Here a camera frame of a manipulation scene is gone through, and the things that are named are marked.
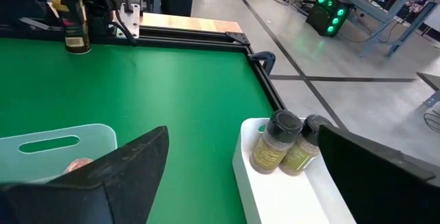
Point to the clear plastic bin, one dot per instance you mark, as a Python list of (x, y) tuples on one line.
[(99, 141)]

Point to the silver metal mounting plate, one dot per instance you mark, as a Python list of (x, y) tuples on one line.
[(130, 21)]

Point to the black table clamp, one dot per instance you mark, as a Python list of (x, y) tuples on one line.
[(264, 59)]

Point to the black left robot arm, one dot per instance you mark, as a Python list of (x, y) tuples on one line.
[(27, 7)]

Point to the grey metal workbench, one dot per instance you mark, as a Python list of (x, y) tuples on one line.
[(374, 11)]

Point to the black-lid glass spice jar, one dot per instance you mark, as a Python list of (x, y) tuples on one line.
[(271, 152), (299, 157)]

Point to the black computer green lights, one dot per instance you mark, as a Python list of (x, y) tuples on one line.
[(319, 18)]

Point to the small glass pink salt jar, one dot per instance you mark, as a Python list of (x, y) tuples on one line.
[(77, 165)]

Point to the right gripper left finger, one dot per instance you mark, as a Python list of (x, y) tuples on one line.
[(86, 196)]

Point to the white plastic bin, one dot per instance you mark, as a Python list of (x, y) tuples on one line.
[(292, 200)]

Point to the yellow-lid black spice jar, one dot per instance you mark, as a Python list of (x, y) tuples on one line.
[(76, 31)]

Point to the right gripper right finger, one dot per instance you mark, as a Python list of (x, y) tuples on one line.
[(385, 189)]

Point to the wooden table board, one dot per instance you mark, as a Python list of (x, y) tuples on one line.
[(189, 23)]

